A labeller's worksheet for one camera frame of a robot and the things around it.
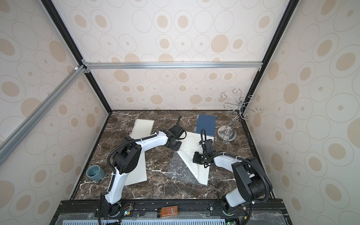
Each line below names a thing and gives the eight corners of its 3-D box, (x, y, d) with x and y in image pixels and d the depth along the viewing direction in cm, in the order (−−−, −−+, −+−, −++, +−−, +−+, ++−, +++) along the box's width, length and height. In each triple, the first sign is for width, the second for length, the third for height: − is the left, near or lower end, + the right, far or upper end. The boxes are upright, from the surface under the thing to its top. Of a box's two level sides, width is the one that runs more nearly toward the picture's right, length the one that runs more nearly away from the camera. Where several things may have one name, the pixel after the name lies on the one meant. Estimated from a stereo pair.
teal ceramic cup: (90, 181, 85) (83, 176, 79) (94, 170, 89) (88, 165, 84) (103, 181, 85) (97, 176, 79) (107, 170, 89) (101, 165, 84)
